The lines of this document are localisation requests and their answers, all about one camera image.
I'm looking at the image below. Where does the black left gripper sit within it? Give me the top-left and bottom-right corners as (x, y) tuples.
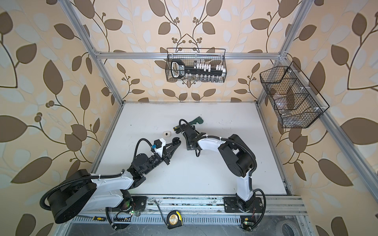
(142, 142), (177, 177)

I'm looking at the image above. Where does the black earbud case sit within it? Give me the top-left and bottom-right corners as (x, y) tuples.
(172, 137), (181, 145)

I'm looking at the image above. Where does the beige earbud charging case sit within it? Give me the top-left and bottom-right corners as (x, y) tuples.
(163, 131), (171, 137)

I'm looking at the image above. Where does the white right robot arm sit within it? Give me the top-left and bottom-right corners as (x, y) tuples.
(173, 124), (261, 212)

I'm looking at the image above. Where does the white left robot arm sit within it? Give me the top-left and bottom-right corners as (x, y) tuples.
(39, 138), (181, 224)

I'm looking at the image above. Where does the green rivet gun tool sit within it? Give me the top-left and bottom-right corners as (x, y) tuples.
(173, 117), (204, 134)

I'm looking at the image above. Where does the black socket set holder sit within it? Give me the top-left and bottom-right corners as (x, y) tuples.
(168, 59), (227, 79)

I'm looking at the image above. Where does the yellow black tape measure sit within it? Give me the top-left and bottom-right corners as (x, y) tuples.
(166, 210), (183, 229)

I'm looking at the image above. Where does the grey tape roll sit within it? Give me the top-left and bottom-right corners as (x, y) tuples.
(276, 220), (301, 236)

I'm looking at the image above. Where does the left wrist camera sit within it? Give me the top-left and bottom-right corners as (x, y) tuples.
(152, 138), (166, 158)

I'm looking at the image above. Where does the black wire basket back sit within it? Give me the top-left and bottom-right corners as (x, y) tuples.
(165, 47), (227, 83)

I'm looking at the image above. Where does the black wire basket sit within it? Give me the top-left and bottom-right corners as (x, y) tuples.
(165, 47), (227, 83)
(259, 62), (330, 128)

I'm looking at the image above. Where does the yellow handled screwdriver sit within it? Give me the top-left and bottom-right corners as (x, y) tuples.
(79, 215), (106, 221)

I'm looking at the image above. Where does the black wire basket right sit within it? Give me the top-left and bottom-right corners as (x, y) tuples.
(259, 62), (330, 128)

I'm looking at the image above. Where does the aluminium frame post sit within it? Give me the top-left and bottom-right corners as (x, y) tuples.
(256, 0), (314, 107)

